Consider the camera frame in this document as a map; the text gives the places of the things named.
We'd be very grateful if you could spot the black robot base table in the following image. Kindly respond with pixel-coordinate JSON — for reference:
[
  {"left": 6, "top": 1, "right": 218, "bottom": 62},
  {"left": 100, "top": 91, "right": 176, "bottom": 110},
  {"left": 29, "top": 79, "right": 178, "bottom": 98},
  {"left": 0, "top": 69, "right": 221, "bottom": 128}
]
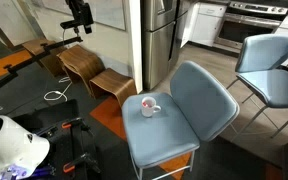
[{"left": 11, "top": 98, "right": 102, "bottom": 180}]

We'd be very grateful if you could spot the orange black bar clamp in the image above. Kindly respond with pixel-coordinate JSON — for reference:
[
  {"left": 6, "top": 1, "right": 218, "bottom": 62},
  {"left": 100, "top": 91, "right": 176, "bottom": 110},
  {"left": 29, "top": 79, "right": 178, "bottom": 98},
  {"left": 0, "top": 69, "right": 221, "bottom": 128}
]
[
  {"left": 62, "top": 152, "right": 102, "bottom": 175},
  {"left": 61, "top": 116, "right": 92, "bottom": 132}
]

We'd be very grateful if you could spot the light blue padded chair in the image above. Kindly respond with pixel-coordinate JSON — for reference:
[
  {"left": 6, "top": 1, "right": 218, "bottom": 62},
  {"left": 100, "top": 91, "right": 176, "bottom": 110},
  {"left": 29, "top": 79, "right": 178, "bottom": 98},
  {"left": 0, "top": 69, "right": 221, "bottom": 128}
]
[
  {"left": 226, "top": 33, "right": 288, "bottom": 140},
  {"left": 121, "top": 60, "right": 241, "bottom": 180}
]

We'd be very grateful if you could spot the white mug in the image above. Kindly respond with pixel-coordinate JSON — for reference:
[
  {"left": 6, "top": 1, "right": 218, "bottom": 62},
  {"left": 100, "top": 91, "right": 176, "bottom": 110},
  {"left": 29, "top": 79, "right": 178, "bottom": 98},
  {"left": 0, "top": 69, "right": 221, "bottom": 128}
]
[{"left": 140, "top": 96, "right": 163, "bottom": 118}]

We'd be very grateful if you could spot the stainless steel oven range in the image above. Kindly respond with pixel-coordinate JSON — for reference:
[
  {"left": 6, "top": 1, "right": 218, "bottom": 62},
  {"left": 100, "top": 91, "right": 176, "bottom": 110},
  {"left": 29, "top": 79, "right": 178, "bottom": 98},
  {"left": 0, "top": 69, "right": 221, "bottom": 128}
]
[{"left": 213, "top": 0, "right": 288, "bottom": 51}]

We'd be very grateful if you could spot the curved walnut wooden stool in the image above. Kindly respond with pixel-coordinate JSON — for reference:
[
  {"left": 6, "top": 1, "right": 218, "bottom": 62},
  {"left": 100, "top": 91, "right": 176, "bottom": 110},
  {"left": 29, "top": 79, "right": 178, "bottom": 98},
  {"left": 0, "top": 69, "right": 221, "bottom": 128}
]
[
  {"left": 56, "top": 44, "right": 106, "bottom": 96},
  {"left": 88, "top": 67, "right": 138, "bottom": 108},
  {"left": 21, "top": 37, "right": 67, "bottom": 77}
]

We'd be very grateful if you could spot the white cable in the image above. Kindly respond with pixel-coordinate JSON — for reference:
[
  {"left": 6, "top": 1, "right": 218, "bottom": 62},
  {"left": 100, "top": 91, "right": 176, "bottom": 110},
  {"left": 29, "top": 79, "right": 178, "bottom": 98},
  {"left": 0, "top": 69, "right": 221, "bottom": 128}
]
[{"left": 43, "top": 75, "right": 74, "bottom": 103}]

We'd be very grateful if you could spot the stainless steel refrigerator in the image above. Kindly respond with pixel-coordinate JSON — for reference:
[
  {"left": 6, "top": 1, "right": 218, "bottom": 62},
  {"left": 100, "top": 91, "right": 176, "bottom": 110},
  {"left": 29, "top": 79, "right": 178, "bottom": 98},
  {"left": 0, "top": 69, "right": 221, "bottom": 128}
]
[{"left": 140, "top": 0, "right": 192, "bottom": 92}]

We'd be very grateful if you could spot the framed whiteboard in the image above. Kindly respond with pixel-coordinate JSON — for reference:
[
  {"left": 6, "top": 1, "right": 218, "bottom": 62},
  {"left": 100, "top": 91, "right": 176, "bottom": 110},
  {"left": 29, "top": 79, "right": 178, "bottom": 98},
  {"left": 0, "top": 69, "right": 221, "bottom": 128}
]
[{"left": 41, "top": 0, "right": 127, "bottom": 32}]

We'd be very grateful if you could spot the black camera on mount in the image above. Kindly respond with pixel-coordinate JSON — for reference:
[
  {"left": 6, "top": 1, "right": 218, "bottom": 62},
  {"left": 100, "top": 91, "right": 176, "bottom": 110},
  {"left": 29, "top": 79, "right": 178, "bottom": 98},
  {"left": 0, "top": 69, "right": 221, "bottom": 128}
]
[{"left": 59, "top": 0, "right": 95, "bottom": 35}]

